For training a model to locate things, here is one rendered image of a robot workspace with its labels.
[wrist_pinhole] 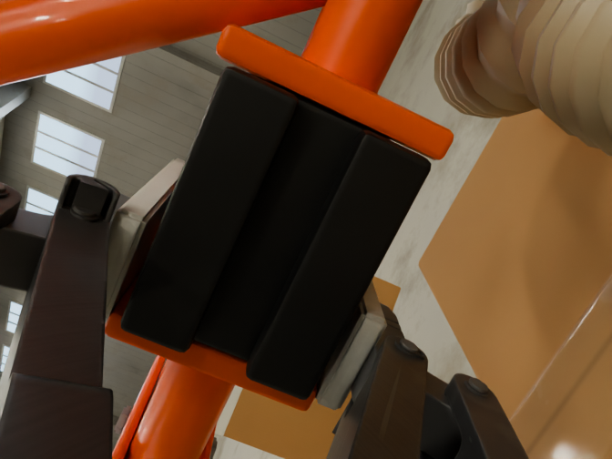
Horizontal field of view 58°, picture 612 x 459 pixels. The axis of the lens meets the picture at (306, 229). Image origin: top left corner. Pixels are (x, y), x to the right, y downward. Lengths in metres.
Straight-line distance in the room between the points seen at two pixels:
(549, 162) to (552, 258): 0.06
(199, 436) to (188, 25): 0.12
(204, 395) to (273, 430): 1.55
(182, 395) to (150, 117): 9.48
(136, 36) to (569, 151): 0.21
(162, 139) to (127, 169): 0.97
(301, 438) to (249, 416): 0.17
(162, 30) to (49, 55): 0.03
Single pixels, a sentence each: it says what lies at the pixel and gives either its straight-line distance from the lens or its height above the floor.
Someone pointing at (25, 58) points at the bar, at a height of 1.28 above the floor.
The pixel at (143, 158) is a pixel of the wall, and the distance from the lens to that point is 10.07.
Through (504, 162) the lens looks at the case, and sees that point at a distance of 0.36.
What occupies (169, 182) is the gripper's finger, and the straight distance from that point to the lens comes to 0.17.
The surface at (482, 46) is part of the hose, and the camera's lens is 0.19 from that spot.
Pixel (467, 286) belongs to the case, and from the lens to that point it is 0.33.
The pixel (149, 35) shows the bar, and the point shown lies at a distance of 0.17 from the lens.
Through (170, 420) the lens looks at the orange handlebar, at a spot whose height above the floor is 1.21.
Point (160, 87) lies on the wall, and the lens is 9.35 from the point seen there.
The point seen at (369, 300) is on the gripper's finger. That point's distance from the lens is 0.15.
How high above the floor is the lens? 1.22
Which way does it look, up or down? 8 degrees down
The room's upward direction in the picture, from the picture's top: 66 degrees counter-clockwise
